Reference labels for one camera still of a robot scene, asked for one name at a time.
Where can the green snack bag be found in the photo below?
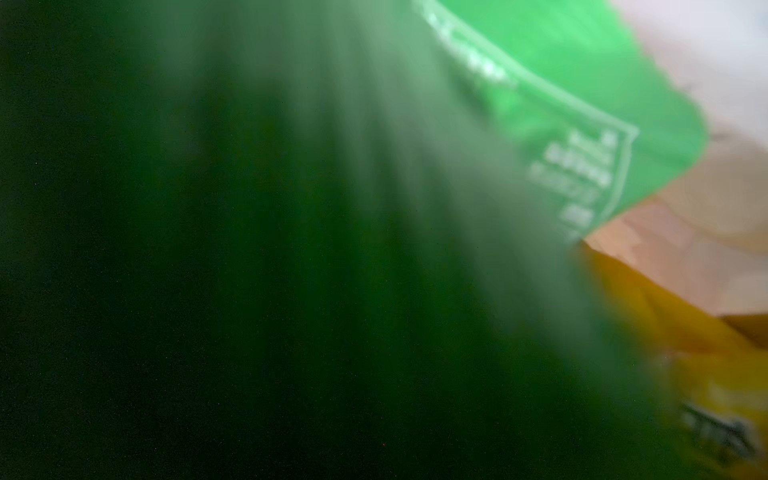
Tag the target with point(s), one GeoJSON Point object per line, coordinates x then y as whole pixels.
{"type": "Point", "coordinates": [277, 240]}

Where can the white cartoon paper gift bag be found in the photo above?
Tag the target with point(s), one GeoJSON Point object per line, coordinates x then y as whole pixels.
{"type": "Point", "coordinates": [704, 237]}

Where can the yellow snack packet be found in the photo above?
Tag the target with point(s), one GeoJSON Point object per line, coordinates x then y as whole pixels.
{"type": "Point", "coordinates": [717, 368]}

